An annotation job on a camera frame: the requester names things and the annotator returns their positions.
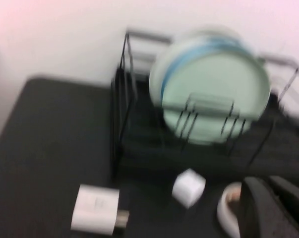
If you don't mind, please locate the white plate behind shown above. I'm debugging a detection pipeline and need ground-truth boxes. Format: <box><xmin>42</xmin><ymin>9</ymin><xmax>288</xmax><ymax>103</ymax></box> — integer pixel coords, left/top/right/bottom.
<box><xmin>148</xmin><ymin>29</ymin><xmax>242</xmax><ymax>111</ymax></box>

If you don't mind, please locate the black wire dish rack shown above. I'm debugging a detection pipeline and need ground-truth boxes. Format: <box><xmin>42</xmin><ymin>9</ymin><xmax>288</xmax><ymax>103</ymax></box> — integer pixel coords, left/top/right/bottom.
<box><xmin>110</xmin><ymin>29</ymin><xmax>299</xmax><ymax>184</ymax></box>

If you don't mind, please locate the mint green plate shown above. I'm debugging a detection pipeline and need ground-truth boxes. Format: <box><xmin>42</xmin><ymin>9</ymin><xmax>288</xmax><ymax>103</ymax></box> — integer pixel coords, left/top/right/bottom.
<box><xmin>161</xmin><ymin>50</ymin><xmax>272</xmax><ymax>146</ymax></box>

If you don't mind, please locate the white tape roll red print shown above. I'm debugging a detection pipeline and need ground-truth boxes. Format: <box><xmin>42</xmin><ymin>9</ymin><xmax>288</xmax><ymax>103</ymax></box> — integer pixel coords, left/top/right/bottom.
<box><xmin>216</xmin><ymin>181</ymin><xmax>244</xmax><ymax>237</ymax></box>

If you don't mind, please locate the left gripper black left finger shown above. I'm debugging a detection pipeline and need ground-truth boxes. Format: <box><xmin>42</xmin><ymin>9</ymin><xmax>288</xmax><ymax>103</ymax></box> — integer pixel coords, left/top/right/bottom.
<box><xmin>238</xmin><ymin>177</ymin><xmax>299</xmax><ymax>238</ymax></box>

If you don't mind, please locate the white foam cube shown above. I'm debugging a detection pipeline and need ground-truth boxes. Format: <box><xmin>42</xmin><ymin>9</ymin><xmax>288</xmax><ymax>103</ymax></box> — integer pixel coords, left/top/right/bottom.
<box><xmin>171</xmin><ymin>168</ymin><xmax>207</xmax><ymax>209</ymax></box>

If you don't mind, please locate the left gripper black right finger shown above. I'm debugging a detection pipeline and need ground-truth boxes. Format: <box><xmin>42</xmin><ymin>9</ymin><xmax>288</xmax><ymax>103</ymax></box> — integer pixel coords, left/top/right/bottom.
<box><xmin>267</xmin><ymin>175</ymin><xmax>299</xmax><ymax>232</ymax></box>

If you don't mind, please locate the white power adapter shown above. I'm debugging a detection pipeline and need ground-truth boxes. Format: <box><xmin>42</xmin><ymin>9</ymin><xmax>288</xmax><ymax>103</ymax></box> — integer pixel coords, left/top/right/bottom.
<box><xmin>70</xmin><ymin>183</ymin><xmax>130</xmax><ymax>237</ymax></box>

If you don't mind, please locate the black plastic drip tray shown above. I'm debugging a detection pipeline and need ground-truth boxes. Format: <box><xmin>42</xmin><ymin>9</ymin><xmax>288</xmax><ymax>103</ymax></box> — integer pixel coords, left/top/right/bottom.
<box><xmin>111</xmin><ymin>66</ymin><xmax>299</xmax><ymax>185</ymax></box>

